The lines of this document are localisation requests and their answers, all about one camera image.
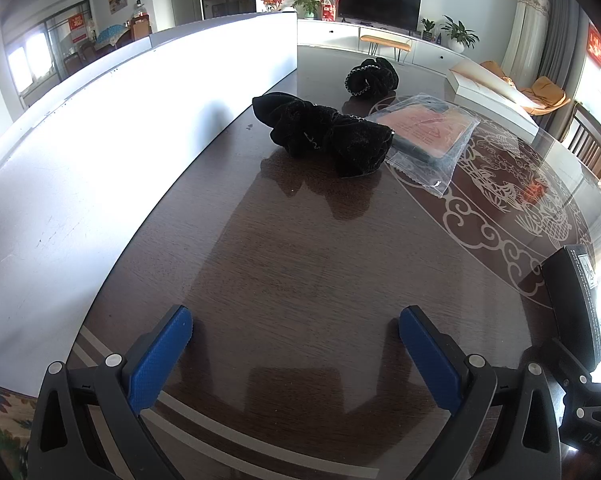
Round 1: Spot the black scrunchie far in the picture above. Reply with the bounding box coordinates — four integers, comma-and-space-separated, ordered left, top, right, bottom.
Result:
343, 58, 399, 99

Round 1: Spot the white tv console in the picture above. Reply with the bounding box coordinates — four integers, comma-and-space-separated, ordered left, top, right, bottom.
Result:
297, 18, 466, 75

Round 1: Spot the white flat box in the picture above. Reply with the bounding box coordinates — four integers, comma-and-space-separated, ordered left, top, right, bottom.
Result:
447, 60, 539, 142

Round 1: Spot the small wooden bench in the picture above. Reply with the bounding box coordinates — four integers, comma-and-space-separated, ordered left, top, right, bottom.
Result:
360, 35, 412, 62

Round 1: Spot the black scrunchie near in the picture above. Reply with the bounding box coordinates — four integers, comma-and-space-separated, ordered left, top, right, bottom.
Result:
252, 92, 393, 177

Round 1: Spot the black television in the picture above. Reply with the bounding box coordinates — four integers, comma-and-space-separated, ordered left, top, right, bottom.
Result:
338, 0, 422, 32

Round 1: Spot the floral cloth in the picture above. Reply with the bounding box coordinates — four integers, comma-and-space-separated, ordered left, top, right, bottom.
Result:
0, 387, 37, 479

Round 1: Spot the black patterned box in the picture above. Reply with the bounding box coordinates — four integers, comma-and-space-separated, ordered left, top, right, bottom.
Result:
541, 245, 601, 372

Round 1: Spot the wooden chair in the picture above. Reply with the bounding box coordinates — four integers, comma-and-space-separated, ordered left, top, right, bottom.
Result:
559, 102, 601, 180

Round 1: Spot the pink item in bag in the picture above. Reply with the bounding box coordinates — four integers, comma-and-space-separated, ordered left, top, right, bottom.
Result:
367, 93, 480, 197

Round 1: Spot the orange lounge chair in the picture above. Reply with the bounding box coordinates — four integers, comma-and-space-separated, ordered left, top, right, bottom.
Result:
481, 61, 570, 116

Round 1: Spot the red flower vase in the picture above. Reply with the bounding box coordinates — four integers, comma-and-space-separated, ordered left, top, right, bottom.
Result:
260, 0, 286, 12

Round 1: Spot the potted green plant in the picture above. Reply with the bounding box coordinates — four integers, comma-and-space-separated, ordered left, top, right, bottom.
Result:
441, 15, 480, 53

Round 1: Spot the black scrunchie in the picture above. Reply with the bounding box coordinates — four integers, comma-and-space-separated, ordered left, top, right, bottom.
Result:
343, 58, 399, 99
252, 92, 393, 177

